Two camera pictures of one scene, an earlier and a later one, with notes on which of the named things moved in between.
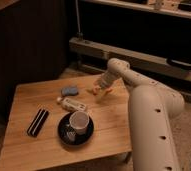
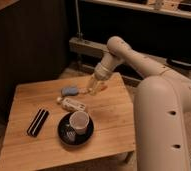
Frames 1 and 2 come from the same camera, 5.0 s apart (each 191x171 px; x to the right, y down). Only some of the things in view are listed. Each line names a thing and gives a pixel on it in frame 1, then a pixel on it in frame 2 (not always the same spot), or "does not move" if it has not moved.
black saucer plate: [66, 131] does not move
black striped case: [38, 122] does not move
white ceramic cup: [79, 121] does not move
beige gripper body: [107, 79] → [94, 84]
